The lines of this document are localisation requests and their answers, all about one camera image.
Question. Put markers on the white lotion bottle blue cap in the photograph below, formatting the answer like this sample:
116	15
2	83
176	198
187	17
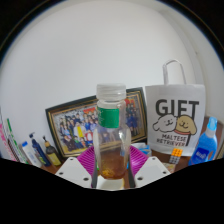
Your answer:
30	155

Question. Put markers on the green and white shuttlecock tube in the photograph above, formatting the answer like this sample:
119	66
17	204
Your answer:
16	146

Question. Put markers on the white paper gift bag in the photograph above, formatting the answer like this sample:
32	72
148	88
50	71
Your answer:
175	116

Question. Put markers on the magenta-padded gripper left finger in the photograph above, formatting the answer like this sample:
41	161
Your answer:
73	168

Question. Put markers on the small patterned box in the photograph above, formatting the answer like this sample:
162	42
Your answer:
169	167

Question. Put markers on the puzzle cube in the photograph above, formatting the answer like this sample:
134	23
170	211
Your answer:
176	156

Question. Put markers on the pink shuttlecock tube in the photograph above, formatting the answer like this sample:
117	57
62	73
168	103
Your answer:
6	146

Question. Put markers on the blue detergent bottle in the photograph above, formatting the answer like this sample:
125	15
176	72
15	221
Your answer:
203	150

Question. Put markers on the amber pump bottle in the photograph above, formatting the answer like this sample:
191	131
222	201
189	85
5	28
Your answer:
52	155

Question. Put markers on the framed group photo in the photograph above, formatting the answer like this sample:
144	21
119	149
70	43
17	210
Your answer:
73	126

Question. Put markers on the clear bottle with white cap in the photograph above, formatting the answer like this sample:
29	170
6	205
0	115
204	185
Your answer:
111	146

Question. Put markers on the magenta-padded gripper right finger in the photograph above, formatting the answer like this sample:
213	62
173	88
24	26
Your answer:
151	168

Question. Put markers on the dark blue pump bottle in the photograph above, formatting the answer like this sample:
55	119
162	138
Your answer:
40	151

